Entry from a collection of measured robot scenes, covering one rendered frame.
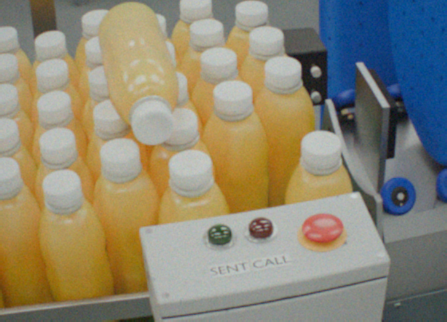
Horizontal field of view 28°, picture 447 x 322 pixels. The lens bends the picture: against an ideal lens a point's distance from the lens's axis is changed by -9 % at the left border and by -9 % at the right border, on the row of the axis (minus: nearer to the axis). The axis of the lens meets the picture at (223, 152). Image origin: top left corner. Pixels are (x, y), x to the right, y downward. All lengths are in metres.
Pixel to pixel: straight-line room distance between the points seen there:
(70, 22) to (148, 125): 2.68
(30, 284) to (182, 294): 0.26
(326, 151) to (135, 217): 0.19
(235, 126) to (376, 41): 0.68
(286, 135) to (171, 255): 0.29
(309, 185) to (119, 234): 0.19
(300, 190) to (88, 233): 0.21
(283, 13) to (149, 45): 2.55
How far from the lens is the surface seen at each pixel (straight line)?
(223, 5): 3.56
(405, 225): 1.11
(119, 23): 1.01
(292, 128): 1.04
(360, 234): 0.82
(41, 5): 1.36
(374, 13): 1.61
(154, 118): 0.89
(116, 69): 0.94
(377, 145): 1.11
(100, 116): 0.98
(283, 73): 1.03
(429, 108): 1.14
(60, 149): 0.94
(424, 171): 1.19
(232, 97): 0.99
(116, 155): 0.92
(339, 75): 1.72
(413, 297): 1.17
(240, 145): 1.00
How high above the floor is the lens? 1.64
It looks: 36 degrees down
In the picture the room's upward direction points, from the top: 3 degrees counter-clockwise
